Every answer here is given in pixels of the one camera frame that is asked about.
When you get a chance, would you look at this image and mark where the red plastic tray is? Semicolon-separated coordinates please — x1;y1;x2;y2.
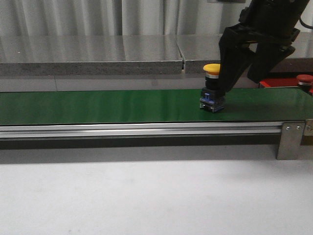
259;77;313;96

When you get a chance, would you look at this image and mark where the grey stone countertop slab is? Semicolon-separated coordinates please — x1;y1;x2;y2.
0;35;183;76
177;32;313;78

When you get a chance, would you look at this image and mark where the steel conveyor end bracket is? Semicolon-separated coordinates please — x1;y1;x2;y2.
303;119;313;136

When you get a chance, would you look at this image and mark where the grey stone countertop right slab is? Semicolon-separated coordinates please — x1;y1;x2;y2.
177;32;313;78

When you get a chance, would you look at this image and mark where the grey stone countertop left slab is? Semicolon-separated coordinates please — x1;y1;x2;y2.
0;35;183;76

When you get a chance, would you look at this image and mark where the aluminium conveyor frame rail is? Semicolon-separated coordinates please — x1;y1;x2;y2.
0;121;283;139

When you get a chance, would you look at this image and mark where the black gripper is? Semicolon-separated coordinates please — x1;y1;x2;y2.
219;0;309;92

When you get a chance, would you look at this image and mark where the steel conveyor leg bracket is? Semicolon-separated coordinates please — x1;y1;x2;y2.
276;121;305;160

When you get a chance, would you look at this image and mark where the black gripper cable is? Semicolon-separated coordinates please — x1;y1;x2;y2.
299;17;313;29

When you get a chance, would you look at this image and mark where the green conveyor belt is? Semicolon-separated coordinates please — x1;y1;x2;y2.
0;88;313;125

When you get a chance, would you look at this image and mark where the white pleated curtain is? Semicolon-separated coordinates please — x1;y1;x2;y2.
0;0;313;37

